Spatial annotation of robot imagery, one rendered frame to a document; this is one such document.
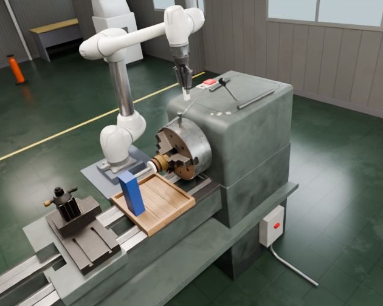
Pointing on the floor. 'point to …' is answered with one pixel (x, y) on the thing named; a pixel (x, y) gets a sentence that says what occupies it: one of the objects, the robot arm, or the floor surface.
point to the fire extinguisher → (16, 71)
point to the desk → (48, 39)
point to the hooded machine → (106, 10)
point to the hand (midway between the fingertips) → (186, 93)
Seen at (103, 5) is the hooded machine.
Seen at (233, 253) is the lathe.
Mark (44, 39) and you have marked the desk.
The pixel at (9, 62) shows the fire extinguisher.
